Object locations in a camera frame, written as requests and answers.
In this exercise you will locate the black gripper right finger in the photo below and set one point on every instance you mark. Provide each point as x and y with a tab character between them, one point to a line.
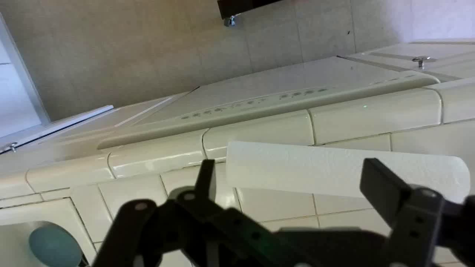
421	222

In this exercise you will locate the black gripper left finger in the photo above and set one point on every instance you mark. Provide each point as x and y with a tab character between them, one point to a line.
198	222

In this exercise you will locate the teal round item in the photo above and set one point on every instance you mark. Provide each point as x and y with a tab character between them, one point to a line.
54	246

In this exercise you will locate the dark furniture leg silver foot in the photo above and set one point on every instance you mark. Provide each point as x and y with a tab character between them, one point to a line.
238	7

